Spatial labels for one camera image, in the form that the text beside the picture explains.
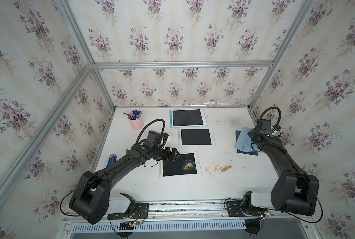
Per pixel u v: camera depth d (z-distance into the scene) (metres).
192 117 1.23
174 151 0.74
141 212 0.73
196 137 1.02
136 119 0.98
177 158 0.76
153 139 0.66
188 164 0.89
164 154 0.73
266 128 0.66
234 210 0.73
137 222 0.69
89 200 0.40
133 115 1.02
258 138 0.62
